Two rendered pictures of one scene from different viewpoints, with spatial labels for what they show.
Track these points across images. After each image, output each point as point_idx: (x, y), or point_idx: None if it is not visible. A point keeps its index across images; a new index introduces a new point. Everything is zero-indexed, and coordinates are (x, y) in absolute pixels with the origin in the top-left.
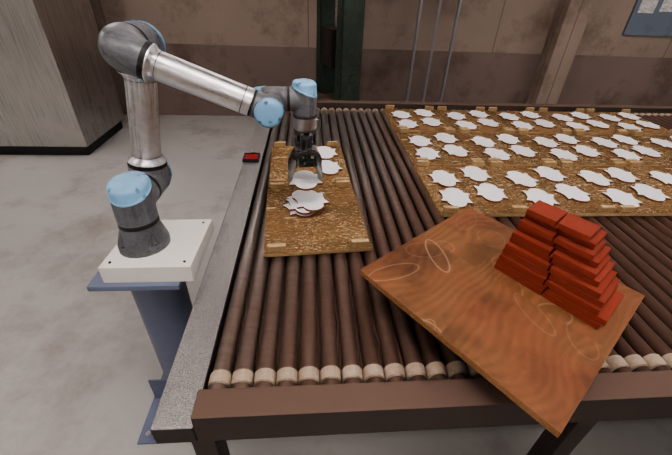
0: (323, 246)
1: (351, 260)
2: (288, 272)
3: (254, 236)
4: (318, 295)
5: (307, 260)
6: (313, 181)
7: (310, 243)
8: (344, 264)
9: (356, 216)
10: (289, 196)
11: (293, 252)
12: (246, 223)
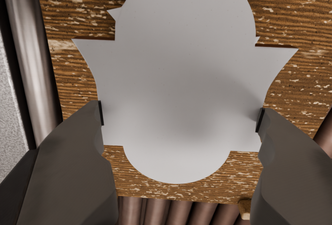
0: (187, 194)
1: (228, 204)
2: (124, 209)
3: (49, 130)
4: (165, 211)
5: (155, 199)
6: (219, 135)
7: (165, 185)
8: (213, 211)
9: (305, 124)
10: (119, 8)
11: (131, 196)
12: (15, 68)
